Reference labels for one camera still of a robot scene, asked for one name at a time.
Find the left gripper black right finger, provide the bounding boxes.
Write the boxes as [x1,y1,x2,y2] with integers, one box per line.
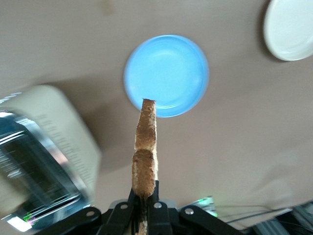
[146,180,247,235]

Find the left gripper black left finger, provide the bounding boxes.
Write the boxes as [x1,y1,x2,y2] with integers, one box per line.
[46,187,143,235]

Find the brown-crust bread slice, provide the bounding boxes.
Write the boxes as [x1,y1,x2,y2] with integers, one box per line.
[132,98,159,235]

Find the blue plate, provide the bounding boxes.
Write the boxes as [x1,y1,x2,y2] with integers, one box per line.
[123,34,210,118]

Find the beige plate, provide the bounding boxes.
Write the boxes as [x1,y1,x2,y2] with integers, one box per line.
[263,0,313,62]

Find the beige chrome toaster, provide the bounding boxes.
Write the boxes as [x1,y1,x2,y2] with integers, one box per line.
[0,84,102,232]

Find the long black table cable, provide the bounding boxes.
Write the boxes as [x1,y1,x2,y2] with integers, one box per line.
[216,204,294,223]

